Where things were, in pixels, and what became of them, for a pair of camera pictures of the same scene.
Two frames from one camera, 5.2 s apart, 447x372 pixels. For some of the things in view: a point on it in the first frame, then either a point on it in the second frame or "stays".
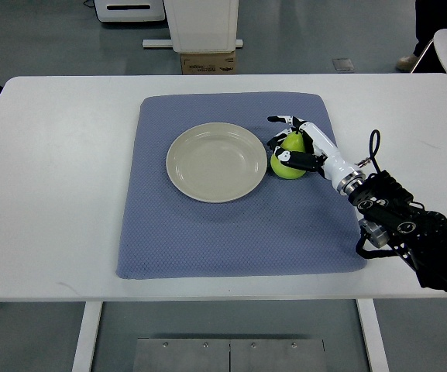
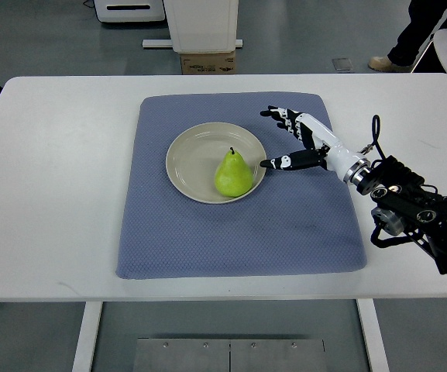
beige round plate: [216, 162] stays
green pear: [294, 142] → [233, 176]
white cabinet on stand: [200, 26] stays
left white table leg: [84, 356] stays
